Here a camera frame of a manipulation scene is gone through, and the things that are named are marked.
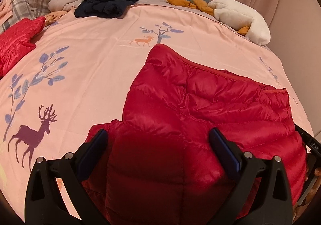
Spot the red down jacket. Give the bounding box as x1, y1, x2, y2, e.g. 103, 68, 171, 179
83, 44, 306, 224
0, 16, 45, 78

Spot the person right hand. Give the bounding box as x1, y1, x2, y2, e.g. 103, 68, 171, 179
293, 167, 320, 222

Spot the pink deer print duvet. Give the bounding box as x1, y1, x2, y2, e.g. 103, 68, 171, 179
1, 4, 312, 217

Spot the white goose plush toy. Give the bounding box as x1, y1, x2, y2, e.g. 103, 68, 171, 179
166, 0, 271, 46

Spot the folded red down jacket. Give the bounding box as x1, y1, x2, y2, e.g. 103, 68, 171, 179
0, 16, 45, 78

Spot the orange cloth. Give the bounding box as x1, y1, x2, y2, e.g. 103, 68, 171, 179
45, 11, 67, 26

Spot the light grey garment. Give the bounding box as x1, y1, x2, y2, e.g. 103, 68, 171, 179
48, 0, 84, 12

